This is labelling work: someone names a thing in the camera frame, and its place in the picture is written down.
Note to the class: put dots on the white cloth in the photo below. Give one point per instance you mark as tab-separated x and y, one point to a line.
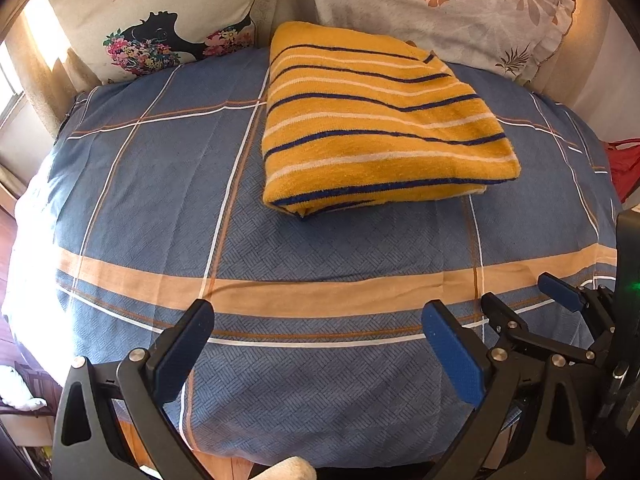
20	390

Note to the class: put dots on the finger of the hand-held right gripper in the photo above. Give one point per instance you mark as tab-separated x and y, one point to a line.
560	290
505	317

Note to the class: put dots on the cream fuzzy cloth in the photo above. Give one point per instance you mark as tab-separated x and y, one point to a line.
287	469

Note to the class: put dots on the blue plaid bed sheet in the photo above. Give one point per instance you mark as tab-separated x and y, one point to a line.
150	200

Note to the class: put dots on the red cloth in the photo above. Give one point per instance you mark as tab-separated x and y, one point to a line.
625	170

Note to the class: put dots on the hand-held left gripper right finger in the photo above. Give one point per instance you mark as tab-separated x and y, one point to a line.
455	360

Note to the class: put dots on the leaf print pillow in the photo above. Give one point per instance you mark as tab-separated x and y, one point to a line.
450	15

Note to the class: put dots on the yellow striped sweater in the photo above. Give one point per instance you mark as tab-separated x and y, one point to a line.
380	125

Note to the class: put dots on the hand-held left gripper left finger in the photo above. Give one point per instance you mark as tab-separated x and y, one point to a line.
177	355

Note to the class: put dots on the window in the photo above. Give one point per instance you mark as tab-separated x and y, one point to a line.
10	95

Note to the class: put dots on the butterfly print pillow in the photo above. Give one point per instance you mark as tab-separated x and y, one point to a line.
150	5

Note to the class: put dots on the beige curtain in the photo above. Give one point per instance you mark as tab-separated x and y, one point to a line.
50	80

